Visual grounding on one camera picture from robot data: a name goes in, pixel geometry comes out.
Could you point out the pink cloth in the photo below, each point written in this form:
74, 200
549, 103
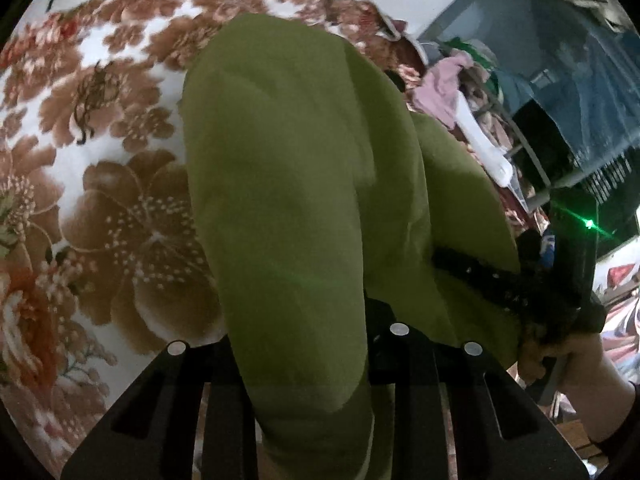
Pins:
440, 90

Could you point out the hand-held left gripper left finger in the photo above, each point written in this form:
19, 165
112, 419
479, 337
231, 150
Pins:
175, 410

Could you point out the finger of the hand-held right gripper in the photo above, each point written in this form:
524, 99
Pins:
480, 275

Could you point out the person's right hand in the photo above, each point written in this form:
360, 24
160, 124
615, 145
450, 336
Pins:
590, 375

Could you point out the floral blanket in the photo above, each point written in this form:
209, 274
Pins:
100, 125

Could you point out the white plastic bottle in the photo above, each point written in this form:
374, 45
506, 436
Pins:
487, 150

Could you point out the person's right forearm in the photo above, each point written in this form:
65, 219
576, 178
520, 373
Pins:
625, 425

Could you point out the green hooded jacket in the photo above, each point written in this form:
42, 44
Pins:
280, 185

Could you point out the blue towel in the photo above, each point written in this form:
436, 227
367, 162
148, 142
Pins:
575, 85

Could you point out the green cloth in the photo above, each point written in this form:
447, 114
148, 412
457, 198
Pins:
467, 47

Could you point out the grey metal rack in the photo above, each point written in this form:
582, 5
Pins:
530, 150

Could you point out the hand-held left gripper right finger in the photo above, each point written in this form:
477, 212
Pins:
400, 360

